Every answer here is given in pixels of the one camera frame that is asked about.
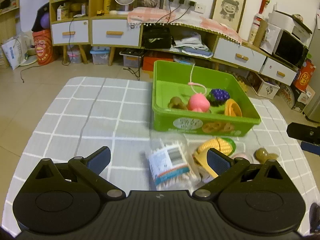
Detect pink pig toy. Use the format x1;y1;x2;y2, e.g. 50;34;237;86
187;64;210;113

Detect brown toy in bin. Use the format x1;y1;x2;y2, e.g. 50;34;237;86
168;96;188;110

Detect pink capsule ball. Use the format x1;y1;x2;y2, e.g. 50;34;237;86
231;153;253;163

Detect toy corn cob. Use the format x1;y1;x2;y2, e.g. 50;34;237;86
196;137;236;156

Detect clear plastic storage box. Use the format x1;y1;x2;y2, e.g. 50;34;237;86
90;46;111;64

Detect grey checked mat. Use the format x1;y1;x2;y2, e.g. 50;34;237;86
2;77;319;235

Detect wooden TV cabinet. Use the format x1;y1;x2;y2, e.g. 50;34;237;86
49;0;299;85

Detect cotton swab box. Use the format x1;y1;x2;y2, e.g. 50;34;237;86
146;140;201;191

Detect black microwave oven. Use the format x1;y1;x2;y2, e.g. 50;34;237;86
260;23;309;68

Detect cartoon character framed picture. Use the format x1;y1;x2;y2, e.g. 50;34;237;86
210;0;246;33

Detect orange red bucket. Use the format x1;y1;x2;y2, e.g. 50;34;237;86
33;29;57;66

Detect purple toy grapes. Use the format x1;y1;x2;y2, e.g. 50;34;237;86
207;89;230;107

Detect green plastic bin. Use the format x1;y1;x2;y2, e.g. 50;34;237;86
152;60;261;137

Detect black bag on shelf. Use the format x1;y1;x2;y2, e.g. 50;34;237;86
143;26;172;49

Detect brown toy piece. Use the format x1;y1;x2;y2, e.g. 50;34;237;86
254;148;279;164

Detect pink white table runner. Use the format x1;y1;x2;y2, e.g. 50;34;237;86
127;7;242;44

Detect white storage crate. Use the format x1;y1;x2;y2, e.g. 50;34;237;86
252;73;280;100

